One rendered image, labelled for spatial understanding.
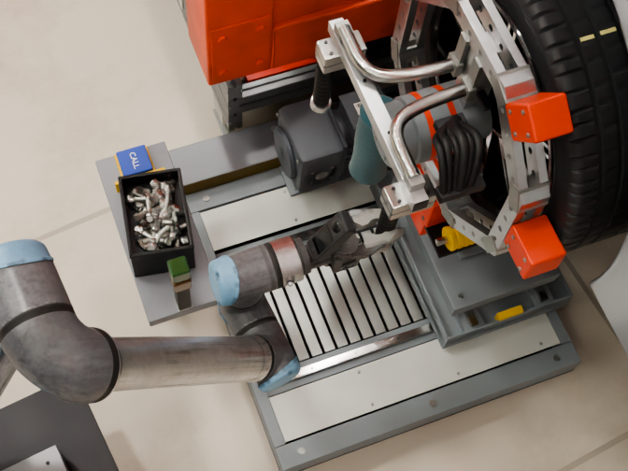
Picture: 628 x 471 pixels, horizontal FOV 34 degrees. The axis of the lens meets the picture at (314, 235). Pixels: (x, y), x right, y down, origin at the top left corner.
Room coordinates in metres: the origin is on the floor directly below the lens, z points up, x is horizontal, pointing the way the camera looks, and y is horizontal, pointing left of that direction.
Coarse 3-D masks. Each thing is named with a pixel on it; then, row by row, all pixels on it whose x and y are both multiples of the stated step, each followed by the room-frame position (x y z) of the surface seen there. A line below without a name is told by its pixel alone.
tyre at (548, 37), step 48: (528, 0) 1.19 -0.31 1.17; (576, 0) 1.20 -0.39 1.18; (432, 48) 1.39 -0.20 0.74; (528, 48) 1.14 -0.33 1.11; (576, 48) 1.12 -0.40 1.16; (624, 48) 1.14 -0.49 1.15; (576, 96) 1.04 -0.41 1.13; (624, 96) 1.06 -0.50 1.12; (576, 144) 0.98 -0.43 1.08; (624, 144) 1.00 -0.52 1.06; (576, 192) 0.93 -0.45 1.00; (624, 192) 0.96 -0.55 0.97; (576, 240) 0.91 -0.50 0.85
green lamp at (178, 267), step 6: (180, 258) 0.83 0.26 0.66; (168, 264) 0.81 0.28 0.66; (174, 264) 0.82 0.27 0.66; (180, 264) 0.82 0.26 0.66; (186, 264) 0.82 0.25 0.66; (168, 270) 0.81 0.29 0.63; (174, 270) 0.80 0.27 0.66; (180, 270) 0.81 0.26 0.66; (186, 270) 0.81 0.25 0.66; (174, 276) 0.79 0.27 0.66; (180, 276) 0.80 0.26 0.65; (186, 276) 0.80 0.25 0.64; (174, 282) 0.79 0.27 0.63
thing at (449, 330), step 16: (400, 224) 1.24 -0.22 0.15; (400, 240) 1.19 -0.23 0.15; (416, 240) 1.20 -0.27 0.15; (416, 256) 1.16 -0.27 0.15; (416, 272) 1.10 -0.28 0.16; (560, 272) 1.16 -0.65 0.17; (416, 288) 1.08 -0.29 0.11; (432, 288) 1.07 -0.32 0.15; (544, 288) 1.11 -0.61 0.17; (560, 288) 1.13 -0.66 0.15; (432, 304) 1.02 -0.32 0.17; (496, 304) 1.06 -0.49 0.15; (512, 304) 1.06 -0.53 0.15; (528, 304) 1.07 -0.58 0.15; (544, 304) 1.07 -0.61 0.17; (560, 304) 1.09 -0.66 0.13; (432, 320) 1.00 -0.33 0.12; (448, 320) 0.99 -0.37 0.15; (464, 320) 0.99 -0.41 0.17; (480, 320) 1.00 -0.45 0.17; (496, 320) 1.01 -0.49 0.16; (512, 320) 1.02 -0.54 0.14; (448, 336) 0.94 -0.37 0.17; (464, 336) 0.96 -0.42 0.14
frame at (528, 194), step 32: (416, 0) 1.33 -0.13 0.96; (448, 0) 1.23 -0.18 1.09; (480, 0) 1.22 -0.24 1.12; (416, 32) 1.38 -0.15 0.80; (480, 32) 1.15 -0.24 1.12; (416, 64) 1.35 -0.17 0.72; (512, 64) 1.11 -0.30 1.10; (512, 96) 1.04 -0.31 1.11; (512, 160) 0.96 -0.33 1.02; (544, 160) 0.97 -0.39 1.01; (512, 192) 0.93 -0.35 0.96; (544, 192) 0.93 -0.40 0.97; (480, 224) 0.98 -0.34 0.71; (512, 224) 0.90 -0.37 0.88
